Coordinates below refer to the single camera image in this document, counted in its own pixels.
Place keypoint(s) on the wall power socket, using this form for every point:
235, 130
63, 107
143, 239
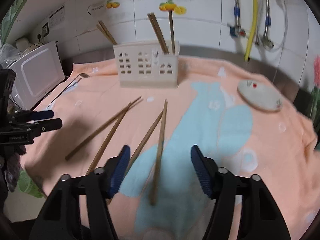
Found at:
44, 32

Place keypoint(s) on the white microwave oven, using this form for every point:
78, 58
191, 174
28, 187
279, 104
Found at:
37, 73

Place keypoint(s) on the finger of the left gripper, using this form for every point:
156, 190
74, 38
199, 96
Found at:
27, 116
36, 128

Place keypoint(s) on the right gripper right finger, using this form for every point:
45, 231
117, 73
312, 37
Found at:
218, 184

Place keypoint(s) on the white floral ceramic dish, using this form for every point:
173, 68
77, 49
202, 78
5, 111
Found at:
260, 96

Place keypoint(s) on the peach blue patterned towel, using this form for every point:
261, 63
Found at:
204, 110

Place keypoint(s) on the angle valve red knob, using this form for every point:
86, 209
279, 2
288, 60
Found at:
236, 31

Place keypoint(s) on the chrome angle valve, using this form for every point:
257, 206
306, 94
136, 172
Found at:
264, 41

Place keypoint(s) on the cream plastic utensil holder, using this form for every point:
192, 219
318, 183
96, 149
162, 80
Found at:
143, 64

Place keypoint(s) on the green plastic basket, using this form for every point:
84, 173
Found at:
26, 185

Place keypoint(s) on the brown wooden chopstick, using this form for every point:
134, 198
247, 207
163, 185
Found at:
99, 130
104, 29
159, 34
107, 140
156, 176
143, 143
172, 32
150, 19

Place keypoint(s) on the metal spoon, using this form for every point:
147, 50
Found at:
73, 82

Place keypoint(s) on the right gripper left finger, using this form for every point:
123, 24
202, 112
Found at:
99, 186

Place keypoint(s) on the pink brush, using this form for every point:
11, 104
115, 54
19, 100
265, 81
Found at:
316, 68

